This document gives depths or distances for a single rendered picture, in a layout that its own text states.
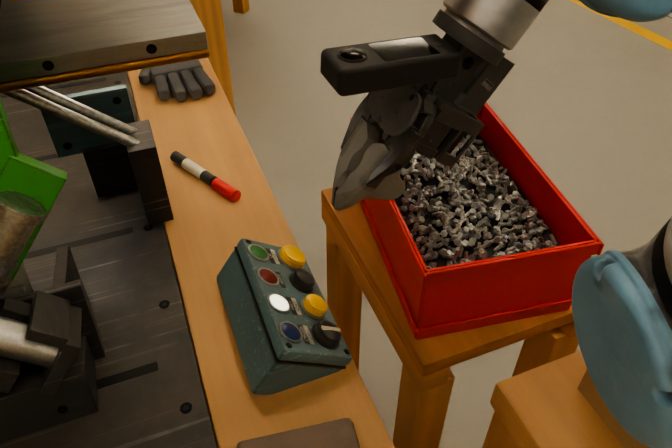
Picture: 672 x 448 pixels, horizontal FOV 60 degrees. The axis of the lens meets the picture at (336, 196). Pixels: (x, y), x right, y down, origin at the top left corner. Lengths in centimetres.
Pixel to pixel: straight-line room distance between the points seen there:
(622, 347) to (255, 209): 47
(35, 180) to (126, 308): 19
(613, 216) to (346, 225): 154
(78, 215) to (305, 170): 156
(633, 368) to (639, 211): 197
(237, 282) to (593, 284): 34
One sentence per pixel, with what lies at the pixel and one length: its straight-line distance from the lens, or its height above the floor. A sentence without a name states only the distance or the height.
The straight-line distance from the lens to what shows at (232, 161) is 80.
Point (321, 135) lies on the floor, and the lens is 244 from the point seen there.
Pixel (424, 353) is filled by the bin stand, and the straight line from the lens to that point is 70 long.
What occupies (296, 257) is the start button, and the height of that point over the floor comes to 94.
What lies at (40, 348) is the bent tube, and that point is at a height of 97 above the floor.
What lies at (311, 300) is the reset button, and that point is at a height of 94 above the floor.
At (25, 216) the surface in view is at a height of 109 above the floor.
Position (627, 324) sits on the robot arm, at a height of 112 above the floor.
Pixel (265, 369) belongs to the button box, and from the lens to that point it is 53.
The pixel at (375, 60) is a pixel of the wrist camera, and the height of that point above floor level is 115.
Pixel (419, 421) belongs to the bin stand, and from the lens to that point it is 82.
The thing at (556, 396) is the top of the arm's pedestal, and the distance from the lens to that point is 65.
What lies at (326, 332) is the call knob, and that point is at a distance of 54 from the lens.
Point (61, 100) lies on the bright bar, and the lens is 67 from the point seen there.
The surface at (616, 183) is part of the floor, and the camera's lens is 243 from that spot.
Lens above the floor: 137
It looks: 40 degrees down
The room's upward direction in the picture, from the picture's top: straight up
